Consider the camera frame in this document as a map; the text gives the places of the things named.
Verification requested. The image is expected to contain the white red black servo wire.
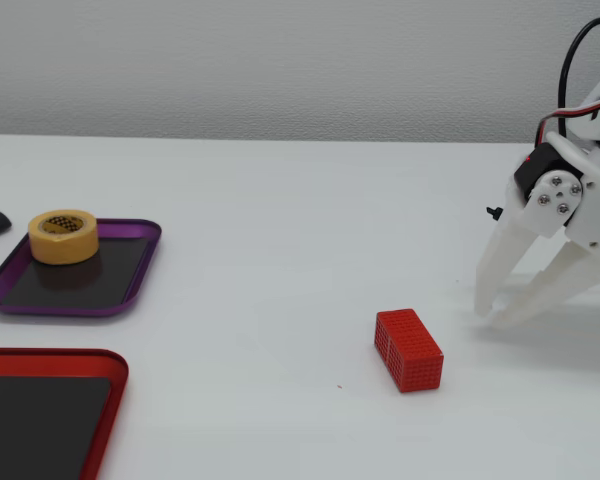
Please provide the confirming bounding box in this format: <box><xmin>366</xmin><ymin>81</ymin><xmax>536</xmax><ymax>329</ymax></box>
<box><xmin>534</xmin><ymin>89</ymin><xmax>600</xmax><ymax>149</ymax></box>

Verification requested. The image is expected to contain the black cable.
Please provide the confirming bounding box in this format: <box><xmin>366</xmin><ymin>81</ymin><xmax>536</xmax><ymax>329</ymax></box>
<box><xmin>557</xmin><ymin>16</ymin><xmax>600</xmax><ymax>137</ymax></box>

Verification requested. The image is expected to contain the red perforated block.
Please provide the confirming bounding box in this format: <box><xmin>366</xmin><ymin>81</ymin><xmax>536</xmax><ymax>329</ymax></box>
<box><xmin>373</xmin><ymin>308</ymin><xmax>445</xmax><ymax>394</ymax></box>

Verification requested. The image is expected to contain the purple metal tray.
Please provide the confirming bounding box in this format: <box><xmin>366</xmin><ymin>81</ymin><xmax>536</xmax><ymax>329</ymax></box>
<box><xmin>0</xmin><ymin>217</ymin><xmax>163</xmax><ymax>318</ymax></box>

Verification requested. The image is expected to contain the yellow tape roll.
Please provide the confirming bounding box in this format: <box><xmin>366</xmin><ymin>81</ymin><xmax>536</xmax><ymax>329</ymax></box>
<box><xmin>27</xmin><ymin>209</ymin><xmax>101</xmax><ymax>266</ymax></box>

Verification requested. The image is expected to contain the red metal tray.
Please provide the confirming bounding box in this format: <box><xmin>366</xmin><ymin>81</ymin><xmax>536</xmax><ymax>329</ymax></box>
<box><xmin>0</xmin><ymin>347</ymin><xmax>130</xmax><ymax>480</ymax></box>

